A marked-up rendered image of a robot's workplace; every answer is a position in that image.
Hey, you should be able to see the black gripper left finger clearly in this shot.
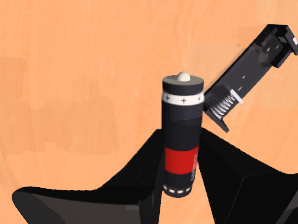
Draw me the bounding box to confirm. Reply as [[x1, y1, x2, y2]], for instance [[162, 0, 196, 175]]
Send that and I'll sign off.
[[12, 129, 165, 224]]

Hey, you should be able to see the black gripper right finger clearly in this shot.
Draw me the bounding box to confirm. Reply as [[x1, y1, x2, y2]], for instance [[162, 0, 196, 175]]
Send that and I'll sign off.
[[197, 127, 298, 224]]

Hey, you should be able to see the black cylindrical battery with red band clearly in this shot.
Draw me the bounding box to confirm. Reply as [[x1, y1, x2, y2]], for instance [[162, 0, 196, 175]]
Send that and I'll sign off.
[[161, 71, 205, 198]]

